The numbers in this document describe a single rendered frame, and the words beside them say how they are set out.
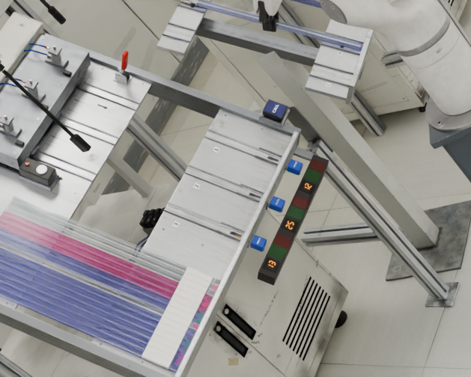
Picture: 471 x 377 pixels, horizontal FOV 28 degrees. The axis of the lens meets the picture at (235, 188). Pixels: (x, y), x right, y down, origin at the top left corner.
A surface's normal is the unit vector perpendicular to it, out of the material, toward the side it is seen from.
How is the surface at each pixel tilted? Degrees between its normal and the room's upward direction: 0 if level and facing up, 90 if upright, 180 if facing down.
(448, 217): 0
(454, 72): 90
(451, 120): 0
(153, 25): 90
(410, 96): 90
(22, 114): 44
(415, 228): 90
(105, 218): 0
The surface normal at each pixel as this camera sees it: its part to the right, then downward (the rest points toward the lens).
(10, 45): 0.04, -0.52
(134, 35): 0.69, -0.11
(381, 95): -0.40, 0.77
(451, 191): -0.61, -0.62
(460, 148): -0.12, 0.69
